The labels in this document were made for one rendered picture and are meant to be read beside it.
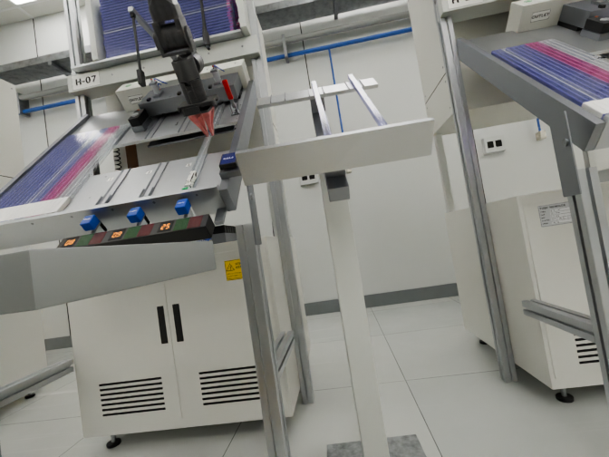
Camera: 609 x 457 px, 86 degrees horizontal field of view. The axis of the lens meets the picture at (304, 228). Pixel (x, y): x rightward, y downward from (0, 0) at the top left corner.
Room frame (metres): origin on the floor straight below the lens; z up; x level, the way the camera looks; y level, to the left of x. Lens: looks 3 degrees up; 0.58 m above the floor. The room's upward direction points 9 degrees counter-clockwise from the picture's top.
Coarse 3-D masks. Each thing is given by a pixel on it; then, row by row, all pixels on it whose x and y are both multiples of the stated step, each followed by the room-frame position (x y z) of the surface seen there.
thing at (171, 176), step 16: (176, 160) 0.87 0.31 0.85; (192, 160) 0.85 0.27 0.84; (208, 160) 0.83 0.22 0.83; (96, 176) 0.89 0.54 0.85; (112, 176) 0.87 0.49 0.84; (128, 176) 0.85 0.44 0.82; (144, 176) 0.84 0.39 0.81; (160, 176) 0.82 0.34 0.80; (176, 176) 0.81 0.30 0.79; (208, 176) 0.78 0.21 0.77; (80, 192) 0.83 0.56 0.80; (96, 192) 0.82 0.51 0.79; (112, 192) 0.80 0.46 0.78; (128, 192) 0.79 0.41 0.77; (144, 192) 0.77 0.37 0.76; (160, 192) 0.76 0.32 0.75; (80, 208) 0.78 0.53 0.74
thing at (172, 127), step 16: (112, 112) 1.26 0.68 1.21; (128, 112) 1.23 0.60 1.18; (176, 112) 1.13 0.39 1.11; (224, 112) 1.05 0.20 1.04; (80, 128) 1.20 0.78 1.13; (96, 128) 1.17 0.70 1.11; (160, 128) 1.05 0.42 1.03; (176, 128) 1.03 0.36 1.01; (192, 128) 1.01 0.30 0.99; (224, 128) 1.07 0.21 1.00; (128, 144) 1.02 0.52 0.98; (160, 144) 1.07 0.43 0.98
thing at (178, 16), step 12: (156, 0) 0.70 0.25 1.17; (168, 0) 0.71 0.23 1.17; (156, 12) 0.72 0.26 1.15; (168, 12) 0.72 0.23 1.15; (180, 12) 0.75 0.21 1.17; (156, 24) 0.73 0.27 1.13; (168, 24) 0.75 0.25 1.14; (180, 24) 0.74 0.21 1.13; (156, 36) 0.75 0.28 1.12; (168, 36) 0.75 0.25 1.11; (180, 36) 0.75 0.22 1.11; (168, 48) 0.77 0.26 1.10; (180, 48) 0.78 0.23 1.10
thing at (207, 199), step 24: (168, 192) 0.71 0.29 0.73; (192, 192) 0.70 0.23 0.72; (216, 192) 0.71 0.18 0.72; (48, 216) 0.73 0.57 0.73; (72, 216) 0.74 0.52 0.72; (96, 216) 0.74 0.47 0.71; (120, 216) 0.74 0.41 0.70; (168, 216) 0.75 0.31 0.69; (192, 216) 0.75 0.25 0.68; (0, 240) 0.78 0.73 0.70; (24, 240) 0.78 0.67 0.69; (48, 240) 0.79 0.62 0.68
